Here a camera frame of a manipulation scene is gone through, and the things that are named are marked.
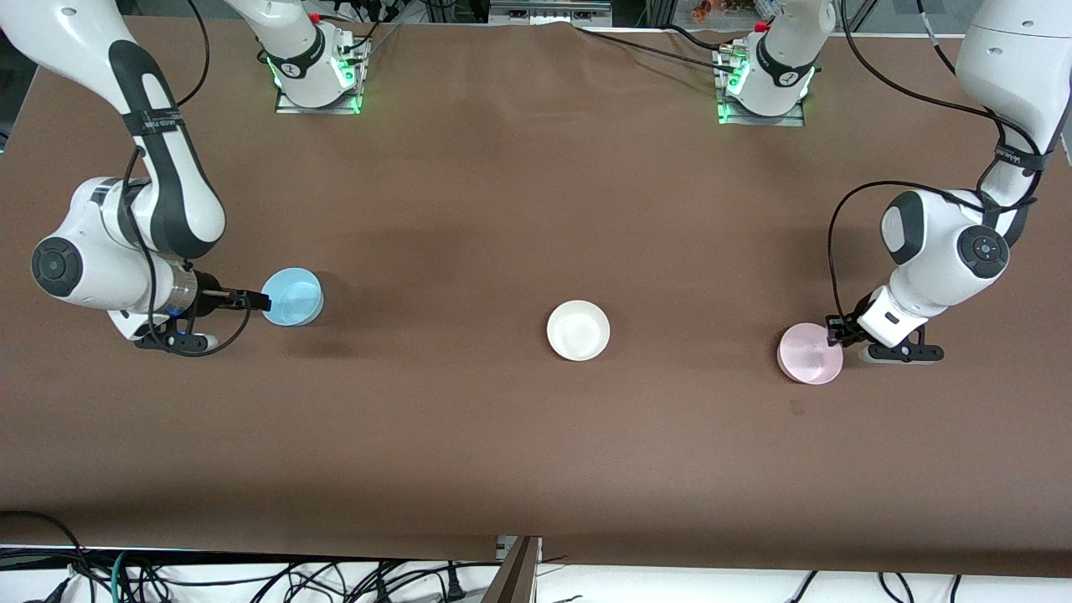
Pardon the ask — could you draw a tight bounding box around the pink bowl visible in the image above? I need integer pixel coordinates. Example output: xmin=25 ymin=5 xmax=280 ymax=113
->
xmin=776 ymin=322 xmax=844 ymax=386

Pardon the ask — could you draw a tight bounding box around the blue bowl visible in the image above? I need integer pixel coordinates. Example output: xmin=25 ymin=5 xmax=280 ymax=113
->
xmin=261 ymin=267 xmax=324 ymax=327

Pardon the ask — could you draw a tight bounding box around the white bowl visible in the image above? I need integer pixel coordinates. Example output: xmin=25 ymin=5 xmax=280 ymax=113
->
xmin=546 ymin=300 xmax=611 ymax=363

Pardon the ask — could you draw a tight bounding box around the brown table cover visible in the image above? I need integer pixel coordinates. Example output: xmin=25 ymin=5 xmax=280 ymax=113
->
xmin=0 ymin=15 xmax=1072 ymax=579

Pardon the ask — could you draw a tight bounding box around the gray device with ports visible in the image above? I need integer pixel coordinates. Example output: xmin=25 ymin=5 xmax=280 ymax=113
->
xmin=490 ymin=0 xmax=612 ymax=26

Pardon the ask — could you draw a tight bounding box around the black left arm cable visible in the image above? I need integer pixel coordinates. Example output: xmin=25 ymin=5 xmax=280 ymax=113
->
xmin=827 ymin=0 xmax=1048 ymax=322

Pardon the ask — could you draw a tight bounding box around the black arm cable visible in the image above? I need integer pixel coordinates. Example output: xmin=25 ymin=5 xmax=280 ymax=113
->
xmin=827 ymin=0 xmax=1048 ymax=322
xmin=121 ymin=0 xmax=254 ymax=358

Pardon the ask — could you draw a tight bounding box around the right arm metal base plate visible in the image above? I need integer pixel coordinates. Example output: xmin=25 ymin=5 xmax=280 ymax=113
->
xmin=275 ymin=33 xmax=367 ymax=116

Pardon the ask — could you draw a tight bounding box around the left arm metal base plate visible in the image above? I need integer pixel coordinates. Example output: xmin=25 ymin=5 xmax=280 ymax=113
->
xmin=716 ymin=46 xmax=807 ymax=128

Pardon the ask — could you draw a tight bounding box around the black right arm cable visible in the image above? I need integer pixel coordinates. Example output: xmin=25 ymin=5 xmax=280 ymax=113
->
xmin=121 ymin=0 xmax=254 ymax=358

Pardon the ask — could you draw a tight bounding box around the black floor cable loop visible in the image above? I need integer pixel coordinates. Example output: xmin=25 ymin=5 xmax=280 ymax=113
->
xmin=0 ymin=509 xmax=90 ymax=603

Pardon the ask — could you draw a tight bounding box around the black cable on table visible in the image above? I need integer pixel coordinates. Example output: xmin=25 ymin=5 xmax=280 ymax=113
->
xmin=578 ymin=28 xmax=731 ymax=70
xmin=662 ymin=23 xmax=734 ymax=53

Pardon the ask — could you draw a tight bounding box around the brown support post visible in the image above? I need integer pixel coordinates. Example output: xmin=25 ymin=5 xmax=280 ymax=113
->
xmin=484 ymin=536 xmax=544 ymax=603

